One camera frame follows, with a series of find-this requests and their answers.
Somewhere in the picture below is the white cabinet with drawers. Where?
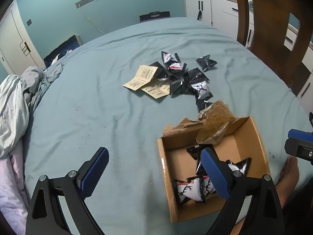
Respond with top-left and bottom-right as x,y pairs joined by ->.
185,0 -> 312,114

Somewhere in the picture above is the teal bed sheet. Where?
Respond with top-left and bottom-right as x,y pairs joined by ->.
23,18 -> 312,234

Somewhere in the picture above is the white deer snack top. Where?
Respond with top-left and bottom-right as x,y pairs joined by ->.
161,51 -> 180,65

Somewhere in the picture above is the metal wall bracket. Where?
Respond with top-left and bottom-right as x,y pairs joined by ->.
75,0 -> 96,9

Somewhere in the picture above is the kraft paper packet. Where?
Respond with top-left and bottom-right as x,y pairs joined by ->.
141,79 -> 170,99
123,65 -> 157,91

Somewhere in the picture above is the black red snack packet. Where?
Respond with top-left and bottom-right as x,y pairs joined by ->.
168,62 -> 187,74

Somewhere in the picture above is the crumpled grey blanket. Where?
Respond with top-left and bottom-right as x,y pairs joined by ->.
1,63 -> 64,157

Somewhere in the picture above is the person's bare foot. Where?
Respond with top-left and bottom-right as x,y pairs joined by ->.
275,156 -> 300,208

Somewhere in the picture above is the brown wooden chair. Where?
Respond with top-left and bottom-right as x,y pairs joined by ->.
237,0 -> 312,87

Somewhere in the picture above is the white door with handle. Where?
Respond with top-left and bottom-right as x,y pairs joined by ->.
1,0 -> 45,75

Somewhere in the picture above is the open cardboard box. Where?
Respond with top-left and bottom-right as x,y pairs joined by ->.
157,116 -> 270,223

